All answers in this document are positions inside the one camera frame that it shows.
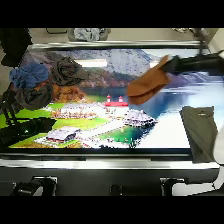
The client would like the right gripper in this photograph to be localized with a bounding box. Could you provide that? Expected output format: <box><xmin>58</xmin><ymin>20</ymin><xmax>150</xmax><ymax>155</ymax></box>
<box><xmin>161</xmin><ymin>55</ymin><xmax>183</xmax><ymax>76</ymax></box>

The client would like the orange shirt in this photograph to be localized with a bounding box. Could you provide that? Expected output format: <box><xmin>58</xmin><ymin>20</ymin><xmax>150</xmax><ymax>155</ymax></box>
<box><xmin>126</xmin><ymin>55</ymin><xmax>173</xmax><ymax>106</ymax></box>

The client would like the folded grey shirt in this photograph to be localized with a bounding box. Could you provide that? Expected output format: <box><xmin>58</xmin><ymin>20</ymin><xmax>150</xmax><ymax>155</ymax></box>
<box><xmin>179</xmin><ymin>105</ymin><xmax>220</xmax><ymax>164</ymax></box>

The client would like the heap of clothes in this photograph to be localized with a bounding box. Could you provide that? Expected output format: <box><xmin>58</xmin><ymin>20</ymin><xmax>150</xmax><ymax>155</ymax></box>
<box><xmin>67</xmin><ymin>28</ymin><xmax>111</xmax><ymax>43</ymax></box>

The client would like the brown garment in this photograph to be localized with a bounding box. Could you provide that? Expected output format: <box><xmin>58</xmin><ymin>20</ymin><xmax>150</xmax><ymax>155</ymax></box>
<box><xmin>49</xmin><ymin>56</ymin><xmax>90</xmax><ymax>87</ymax></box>

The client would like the grey-brown garment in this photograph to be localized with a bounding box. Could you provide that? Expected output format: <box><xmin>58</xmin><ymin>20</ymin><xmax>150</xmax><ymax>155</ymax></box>
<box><xmin>9</xmin><ymin>82</ymin><xmax>55</xmax><ymax>111</ymax></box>

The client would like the blue garment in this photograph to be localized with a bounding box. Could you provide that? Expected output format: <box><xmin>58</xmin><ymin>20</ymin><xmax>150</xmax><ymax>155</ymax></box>
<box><xmin>8</xmin><ymin>62</ymin><xmax>51</xmax><ymax>90</ymax></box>

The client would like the silver frame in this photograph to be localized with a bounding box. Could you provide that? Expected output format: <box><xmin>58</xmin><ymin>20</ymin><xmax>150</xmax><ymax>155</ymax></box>
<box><xmin>0</xmin><ymin>40</ymin><xmax>224</xmax><ymax>197</ymax></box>

